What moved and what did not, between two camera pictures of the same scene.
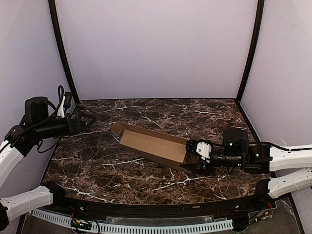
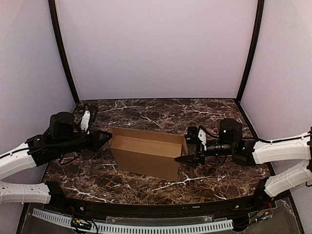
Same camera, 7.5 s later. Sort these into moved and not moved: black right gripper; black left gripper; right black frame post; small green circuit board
Moved: black left gripper; black right gripper
Not moved: small green circuit board; right black frame post
